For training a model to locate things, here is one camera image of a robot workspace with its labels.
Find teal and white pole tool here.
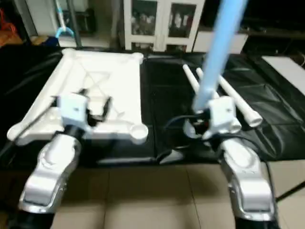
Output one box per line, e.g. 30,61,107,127
54,0,77,40

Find black mat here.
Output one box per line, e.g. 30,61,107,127
0,47,305,166

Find white glass-door cabinet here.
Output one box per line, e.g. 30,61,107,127
123,0,206,53

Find white plastic table top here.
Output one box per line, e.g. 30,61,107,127
7,48,149,146

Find blue box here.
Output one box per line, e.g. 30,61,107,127
41,37,60,46

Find white plastic table leg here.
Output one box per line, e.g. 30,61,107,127
183,63,203,96
217,76,264,128
193,0,249,114
195,68,221,102

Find red cables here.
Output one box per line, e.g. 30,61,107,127
0,10,18,34

